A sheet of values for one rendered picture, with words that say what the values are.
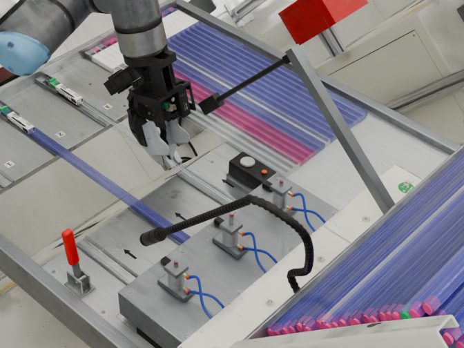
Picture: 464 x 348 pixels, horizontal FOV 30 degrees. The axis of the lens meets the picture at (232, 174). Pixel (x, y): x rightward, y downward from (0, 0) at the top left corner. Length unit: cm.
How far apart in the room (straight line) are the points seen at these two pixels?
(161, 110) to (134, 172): 118
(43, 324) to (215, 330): 62
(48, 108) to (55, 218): 83
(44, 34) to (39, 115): 32
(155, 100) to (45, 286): 33
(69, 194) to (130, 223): 106
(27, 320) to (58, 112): 39
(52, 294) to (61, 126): 39
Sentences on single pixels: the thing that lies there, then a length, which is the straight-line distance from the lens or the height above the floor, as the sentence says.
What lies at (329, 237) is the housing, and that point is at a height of 124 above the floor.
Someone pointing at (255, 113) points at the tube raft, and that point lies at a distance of 156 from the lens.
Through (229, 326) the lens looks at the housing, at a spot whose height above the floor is 124.
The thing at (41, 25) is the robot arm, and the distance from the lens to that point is 131.
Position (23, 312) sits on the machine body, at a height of 62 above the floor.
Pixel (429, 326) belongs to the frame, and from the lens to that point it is 72.
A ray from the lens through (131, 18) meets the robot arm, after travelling 131.
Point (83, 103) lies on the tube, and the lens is 159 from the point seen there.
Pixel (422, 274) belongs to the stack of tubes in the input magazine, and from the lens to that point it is 86.
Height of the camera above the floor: 221
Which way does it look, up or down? 55 degrees down
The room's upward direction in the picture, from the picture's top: 66 degrees clockwise
